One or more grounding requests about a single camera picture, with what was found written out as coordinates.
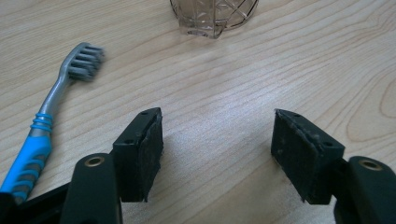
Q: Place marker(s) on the blue and grey toothbrush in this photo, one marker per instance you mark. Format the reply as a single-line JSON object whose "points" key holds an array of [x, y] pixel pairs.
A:
{"points": [[34, 155]]}

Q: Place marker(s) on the clear patterned glass cup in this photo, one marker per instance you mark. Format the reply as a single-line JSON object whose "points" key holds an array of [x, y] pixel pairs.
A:
{"points": [[202, 15]]}

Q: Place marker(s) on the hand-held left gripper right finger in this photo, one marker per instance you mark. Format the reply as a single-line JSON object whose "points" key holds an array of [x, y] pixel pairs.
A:
{"points": [[302, 155]]}

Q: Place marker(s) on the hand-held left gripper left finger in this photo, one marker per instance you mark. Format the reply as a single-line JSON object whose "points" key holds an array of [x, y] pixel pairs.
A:
{"points": [[137, 155]]}

